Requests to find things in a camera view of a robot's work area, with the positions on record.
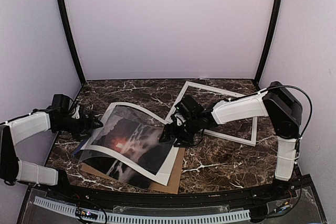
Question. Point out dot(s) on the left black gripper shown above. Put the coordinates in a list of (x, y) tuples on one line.
[(85, 127)]

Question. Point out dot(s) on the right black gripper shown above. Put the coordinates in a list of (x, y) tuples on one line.
[(167, 131)]

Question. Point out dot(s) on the left black corner post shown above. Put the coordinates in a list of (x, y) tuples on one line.
[(70, 40)]

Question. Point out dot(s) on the white picture frame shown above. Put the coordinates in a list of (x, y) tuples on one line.
[(187, 84)]

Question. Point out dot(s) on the small green circuit board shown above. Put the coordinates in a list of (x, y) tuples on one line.
[(82, 213)]

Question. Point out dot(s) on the black front rail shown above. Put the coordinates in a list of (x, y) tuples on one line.
[(245, 198)]

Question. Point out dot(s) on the white mat board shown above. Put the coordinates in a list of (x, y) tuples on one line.
[(162, 177)]

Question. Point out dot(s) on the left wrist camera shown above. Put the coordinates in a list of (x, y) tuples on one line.
[(76, 113)]

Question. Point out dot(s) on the dark landscape photo print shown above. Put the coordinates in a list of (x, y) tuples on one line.
[(114, 169)]

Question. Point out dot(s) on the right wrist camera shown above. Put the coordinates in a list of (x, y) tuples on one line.
[(189, 108)]

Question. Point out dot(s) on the white slotted cable duct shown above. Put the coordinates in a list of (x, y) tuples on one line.
[(69, 210)]

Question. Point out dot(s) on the brown cardboard backing board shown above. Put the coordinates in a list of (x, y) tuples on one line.
[(139, 181)]

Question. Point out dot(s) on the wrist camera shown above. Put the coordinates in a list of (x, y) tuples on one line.
[(76, 113), (189, 108)]

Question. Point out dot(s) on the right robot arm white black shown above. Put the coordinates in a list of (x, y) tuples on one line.
[(275, 102)]

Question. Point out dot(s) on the right black corner post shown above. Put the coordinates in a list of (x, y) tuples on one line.
[(268, 40)]

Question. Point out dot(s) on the black corner post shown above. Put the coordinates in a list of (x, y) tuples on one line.
[(268, 40), (70, 40)]

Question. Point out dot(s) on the clear acrylic sheet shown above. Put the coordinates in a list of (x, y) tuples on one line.
[(131, 136)]

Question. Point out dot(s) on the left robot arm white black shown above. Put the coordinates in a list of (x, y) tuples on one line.
[(62, 115)]

